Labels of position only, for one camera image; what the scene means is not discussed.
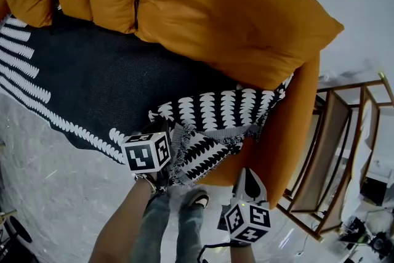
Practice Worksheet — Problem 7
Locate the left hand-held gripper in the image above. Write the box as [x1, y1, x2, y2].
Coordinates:
[120, 119, 173, 192]

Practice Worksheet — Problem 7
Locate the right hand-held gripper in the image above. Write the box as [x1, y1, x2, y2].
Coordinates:
[224, 168, 273, 244]

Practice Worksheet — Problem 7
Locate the orange sofa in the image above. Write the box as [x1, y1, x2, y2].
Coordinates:
[0, 0, 345, 211]

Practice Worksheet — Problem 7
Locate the black white patterned throw blanket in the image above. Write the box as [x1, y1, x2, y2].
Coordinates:
[0, 4, 295, 187]

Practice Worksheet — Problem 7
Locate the wide orange sofa cushion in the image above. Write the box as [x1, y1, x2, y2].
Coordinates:
[133, 0, 345, 91]

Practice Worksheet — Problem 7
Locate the person's left forearm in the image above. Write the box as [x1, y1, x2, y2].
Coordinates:
[89, 175, 158, 263]

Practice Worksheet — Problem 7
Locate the person's right forearm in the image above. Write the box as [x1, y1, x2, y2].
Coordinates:
[226, 241, 257, 263]

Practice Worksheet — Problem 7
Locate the person's right shoe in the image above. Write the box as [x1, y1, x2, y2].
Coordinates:
[180, 188, 211, 210]

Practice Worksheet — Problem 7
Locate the person's right leg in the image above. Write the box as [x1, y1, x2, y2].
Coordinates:
[174, 204, 206, 263]

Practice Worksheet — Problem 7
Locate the wooden shelf rack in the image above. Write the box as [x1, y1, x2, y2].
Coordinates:
[275, 70, 394, 243]

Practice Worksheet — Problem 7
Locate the black round stool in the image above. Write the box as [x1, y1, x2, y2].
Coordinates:
[8, 214, 34, 245]

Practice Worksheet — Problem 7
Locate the silver wrist bracelet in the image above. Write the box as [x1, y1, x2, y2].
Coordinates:
[133, 172, 158, 195]

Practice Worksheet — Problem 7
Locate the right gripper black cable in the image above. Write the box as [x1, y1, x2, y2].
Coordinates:
[196, 241, 244, 263]

